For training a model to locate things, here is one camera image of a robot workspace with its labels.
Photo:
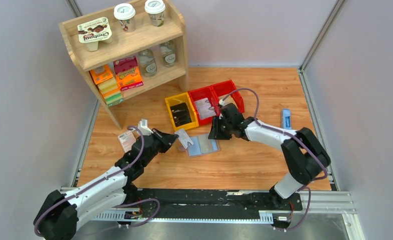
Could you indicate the beige leather card holder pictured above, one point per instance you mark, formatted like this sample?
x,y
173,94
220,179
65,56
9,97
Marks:
x,y
202,146

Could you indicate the red bin right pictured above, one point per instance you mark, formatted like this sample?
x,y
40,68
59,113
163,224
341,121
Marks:
x,y
221,89

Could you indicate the paper coffee cup left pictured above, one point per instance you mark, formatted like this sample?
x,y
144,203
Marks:
x,y
125,14

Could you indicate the pink card pack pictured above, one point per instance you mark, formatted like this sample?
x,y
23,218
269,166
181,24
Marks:
x,y
127,139

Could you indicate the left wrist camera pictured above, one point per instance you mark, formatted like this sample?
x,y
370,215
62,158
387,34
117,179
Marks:
x,y
143,127

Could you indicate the glass jar left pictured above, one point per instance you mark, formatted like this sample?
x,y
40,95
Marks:
x,y
147,62

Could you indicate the orange pink snack box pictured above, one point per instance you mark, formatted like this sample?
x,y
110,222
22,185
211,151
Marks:
x,y
127,73

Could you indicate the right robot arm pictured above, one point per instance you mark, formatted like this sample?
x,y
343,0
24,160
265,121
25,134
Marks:
x,y
304,155

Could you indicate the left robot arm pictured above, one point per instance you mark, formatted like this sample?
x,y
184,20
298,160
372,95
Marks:
x,y
62,214

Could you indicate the blue flat box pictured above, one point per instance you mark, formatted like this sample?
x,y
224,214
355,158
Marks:
x,y
286,119

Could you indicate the glass jar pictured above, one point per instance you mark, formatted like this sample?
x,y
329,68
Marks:
x,y
168,53
147,62

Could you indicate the Chobani yogurt pack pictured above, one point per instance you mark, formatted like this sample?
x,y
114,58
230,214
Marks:
x,y
93,32

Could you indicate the paper coffee cup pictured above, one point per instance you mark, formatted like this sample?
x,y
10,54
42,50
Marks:
x,y
155,9
125,14

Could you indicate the glass jar right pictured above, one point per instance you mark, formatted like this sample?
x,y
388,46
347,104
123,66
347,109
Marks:
x,y
168,53

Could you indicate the paper coffee cup right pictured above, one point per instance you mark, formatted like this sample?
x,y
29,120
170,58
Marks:
x,y
155,9

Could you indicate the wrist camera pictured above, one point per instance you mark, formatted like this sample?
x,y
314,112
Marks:
x,y
220,106
143,127

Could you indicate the yellow green sponge stack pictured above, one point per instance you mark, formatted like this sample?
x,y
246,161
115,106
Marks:
x,y
110,92

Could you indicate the black cards in bin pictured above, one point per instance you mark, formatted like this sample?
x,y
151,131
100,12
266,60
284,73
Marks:
x,y
181,114

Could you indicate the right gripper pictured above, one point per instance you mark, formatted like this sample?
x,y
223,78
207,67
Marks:
x,y
215,133

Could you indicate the wooden shelf unit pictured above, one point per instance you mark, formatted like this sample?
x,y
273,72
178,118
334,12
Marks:
x,y
126,44

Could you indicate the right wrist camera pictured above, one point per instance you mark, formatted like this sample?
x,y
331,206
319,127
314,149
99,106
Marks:
x,y
220,106

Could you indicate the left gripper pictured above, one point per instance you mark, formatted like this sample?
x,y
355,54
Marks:
x,y
166,139

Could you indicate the white cards in bin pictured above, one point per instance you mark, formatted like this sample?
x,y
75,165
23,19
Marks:
x,y
204,108

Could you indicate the yellow bin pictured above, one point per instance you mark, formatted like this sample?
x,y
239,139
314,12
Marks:
x,y
177,99

